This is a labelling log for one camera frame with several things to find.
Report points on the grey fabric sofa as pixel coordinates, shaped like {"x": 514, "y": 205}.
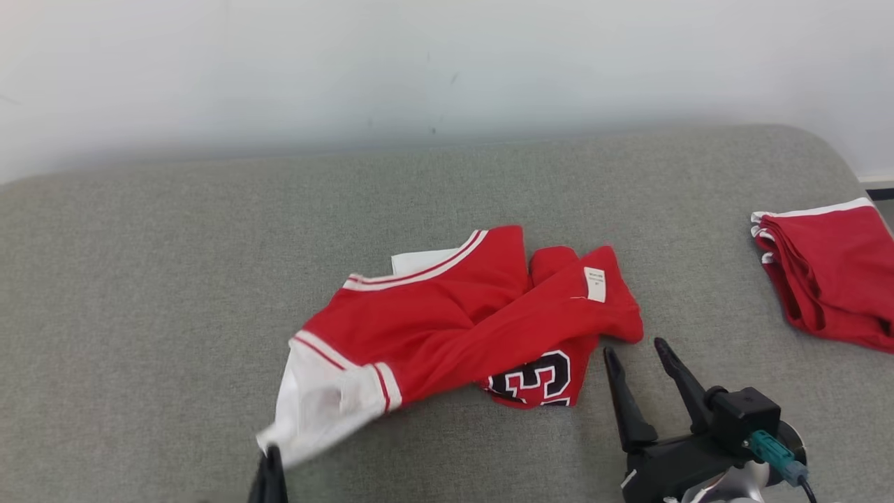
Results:
{"x": 140, "y": 279}

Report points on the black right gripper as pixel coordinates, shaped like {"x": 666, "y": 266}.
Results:
{"x": 698, "y": 461}

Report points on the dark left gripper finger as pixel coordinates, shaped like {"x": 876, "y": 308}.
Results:
{"x": 278, "y": 482}
{"x": 258, "y": 485}

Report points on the red white basketball jersey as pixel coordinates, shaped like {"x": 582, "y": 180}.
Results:
{"x": 433, "y": 328}

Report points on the red white sports shorts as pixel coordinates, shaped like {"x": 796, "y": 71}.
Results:
{"x": 831, "y": 272}

